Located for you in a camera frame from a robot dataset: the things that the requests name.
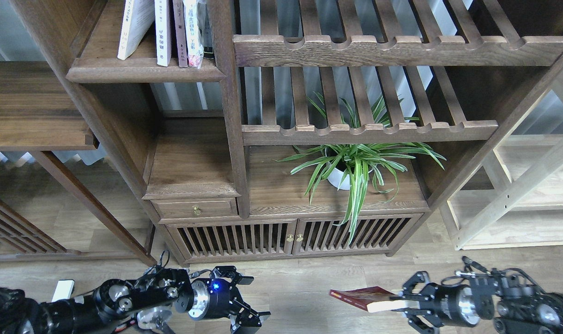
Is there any plastic wrapped white book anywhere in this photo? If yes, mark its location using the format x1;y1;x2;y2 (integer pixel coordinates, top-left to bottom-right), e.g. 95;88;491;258
183;0;206;69

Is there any white plant pot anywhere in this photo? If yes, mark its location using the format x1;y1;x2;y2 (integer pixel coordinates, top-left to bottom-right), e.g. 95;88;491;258
324;144;372;192

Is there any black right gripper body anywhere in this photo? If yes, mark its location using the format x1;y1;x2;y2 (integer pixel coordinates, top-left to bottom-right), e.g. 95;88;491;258
420;283;480;328

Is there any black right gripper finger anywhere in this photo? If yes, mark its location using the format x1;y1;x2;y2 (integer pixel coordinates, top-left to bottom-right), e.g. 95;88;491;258
402;308;442;334
389;271;435;302

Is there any dark spine book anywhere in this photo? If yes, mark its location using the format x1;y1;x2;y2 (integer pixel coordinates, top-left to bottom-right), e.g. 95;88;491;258
201;0;215;60

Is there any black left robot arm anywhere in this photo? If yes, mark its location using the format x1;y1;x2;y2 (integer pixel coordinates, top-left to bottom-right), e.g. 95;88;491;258
0;263;271;334

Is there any yellow cover book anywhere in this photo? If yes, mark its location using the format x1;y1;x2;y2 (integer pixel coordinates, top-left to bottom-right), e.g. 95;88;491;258
116;0;155;60

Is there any white pale purple book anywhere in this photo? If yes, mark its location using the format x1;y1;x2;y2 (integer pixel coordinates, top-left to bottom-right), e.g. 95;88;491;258
155;0;172;66

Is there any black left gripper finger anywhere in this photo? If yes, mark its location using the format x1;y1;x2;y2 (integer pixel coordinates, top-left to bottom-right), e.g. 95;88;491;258
209;265;254;290
229;306;271;334

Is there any light wooden shelf rack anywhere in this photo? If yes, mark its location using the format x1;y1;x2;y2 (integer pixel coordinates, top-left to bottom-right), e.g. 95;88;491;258
438;55;563;251

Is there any dark wooden bookshelf cabinet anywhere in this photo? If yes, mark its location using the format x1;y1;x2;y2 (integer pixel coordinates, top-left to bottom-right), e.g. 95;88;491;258
11;0;563;263

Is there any brown spine book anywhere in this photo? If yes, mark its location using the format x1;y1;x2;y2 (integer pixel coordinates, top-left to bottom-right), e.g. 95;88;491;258
172;0;188;68

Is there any red cover book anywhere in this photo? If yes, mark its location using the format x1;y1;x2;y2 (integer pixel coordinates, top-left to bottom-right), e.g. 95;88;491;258
329;287;418;313

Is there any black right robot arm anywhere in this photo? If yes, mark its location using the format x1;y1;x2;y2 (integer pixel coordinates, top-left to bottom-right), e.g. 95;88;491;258
394;256;563;334

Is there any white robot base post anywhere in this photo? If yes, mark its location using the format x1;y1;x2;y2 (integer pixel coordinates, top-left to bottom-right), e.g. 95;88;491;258
52;279;75;302

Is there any brass drawer knob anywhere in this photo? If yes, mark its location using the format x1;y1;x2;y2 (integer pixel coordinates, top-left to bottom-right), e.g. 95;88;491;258
192;206;202;216

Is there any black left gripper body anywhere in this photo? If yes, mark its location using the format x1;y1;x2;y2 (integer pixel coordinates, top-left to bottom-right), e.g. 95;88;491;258
188;278;244;321

